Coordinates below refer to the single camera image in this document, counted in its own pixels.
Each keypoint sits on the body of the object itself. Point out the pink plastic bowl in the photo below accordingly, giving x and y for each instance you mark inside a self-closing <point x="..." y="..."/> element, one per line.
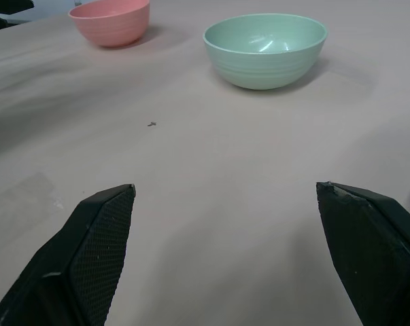
<point x="111" y="25"/>

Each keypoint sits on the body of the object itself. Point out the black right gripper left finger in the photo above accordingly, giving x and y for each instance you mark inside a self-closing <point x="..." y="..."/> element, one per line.
<point x="89" y="258"/>

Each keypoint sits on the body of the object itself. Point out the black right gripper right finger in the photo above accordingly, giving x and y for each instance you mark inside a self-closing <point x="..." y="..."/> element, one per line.
<point x="371" y="258"/>

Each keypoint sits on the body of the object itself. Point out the green plastic bowl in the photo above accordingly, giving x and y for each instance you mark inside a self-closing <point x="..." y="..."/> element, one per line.
<point x="264" y="56"/>

